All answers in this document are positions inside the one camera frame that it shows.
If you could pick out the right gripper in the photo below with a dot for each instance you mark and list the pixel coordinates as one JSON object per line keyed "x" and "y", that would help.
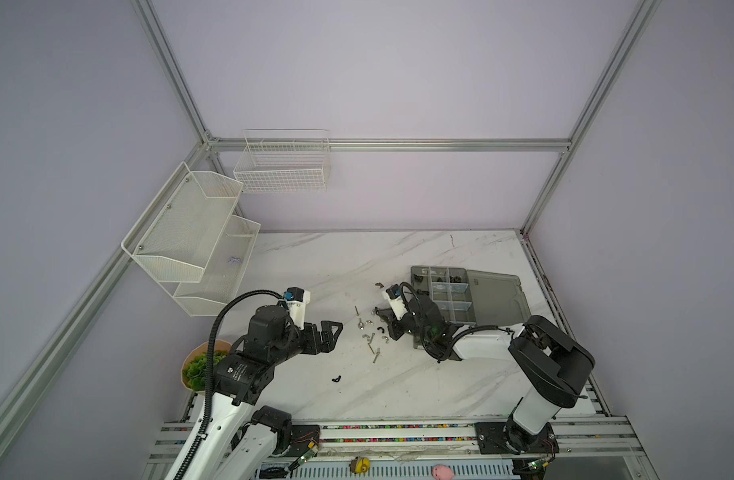
{"x": 391, "y": 322}

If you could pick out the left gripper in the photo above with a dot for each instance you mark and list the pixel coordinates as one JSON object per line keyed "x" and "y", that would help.
{"x": 327, "y": 341}

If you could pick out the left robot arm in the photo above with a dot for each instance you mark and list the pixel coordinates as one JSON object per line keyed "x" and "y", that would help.
{"x": 233, "y": 436}

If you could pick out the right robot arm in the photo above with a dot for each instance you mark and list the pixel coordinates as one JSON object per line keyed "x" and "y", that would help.
{"x": 555, "y": 364}

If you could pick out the grey plastic organizer box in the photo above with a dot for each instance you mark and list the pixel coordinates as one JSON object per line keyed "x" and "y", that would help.
{"x": 472, "y": 298}

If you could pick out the lower white mesh shelf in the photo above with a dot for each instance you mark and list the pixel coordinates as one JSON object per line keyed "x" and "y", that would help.
{"x": 224, "y": 272}

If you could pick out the white mesh shelf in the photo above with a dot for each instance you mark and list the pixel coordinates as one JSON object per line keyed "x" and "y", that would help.
{"x": 224, "y": 272}
{"x": 174, "y": 240}

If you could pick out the yellow small object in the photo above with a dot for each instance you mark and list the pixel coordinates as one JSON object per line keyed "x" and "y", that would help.
{"x": 359, "y": 465}

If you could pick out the potted green plant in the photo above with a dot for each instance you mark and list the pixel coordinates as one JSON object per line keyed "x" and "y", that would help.
{"x": 193, "y": 370}

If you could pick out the pink small object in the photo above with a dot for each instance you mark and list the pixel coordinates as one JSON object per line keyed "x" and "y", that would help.
{"x": 442, "y": 472}

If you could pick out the upper white mesh shelf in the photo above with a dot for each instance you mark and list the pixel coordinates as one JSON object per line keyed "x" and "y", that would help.
{"x": 174, "y": 240}

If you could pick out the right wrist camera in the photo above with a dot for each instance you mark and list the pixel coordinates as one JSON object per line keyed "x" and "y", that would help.
{"x": 394, "y": 296}

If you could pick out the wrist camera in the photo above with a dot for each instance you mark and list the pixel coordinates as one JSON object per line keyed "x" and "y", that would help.
{"x": 297, "y": 299}
{"x": 394, "y": 296}

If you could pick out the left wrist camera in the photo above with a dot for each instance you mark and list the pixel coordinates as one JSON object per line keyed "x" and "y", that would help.
{"x": 297, "y": 299}

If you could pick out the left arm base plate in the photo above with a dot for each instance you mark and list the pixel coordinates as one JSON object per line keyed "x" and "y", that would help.
{"x": 301, "y": 435}

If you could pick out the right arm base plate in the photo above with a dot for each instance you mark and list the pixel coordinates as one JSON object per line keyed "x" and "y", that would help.
{"x": 509, "y": 438}

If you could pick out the white wire basket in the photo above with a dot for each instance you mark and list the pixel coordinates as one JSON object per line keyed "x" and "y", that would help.
{"x": 284, "y": 161}

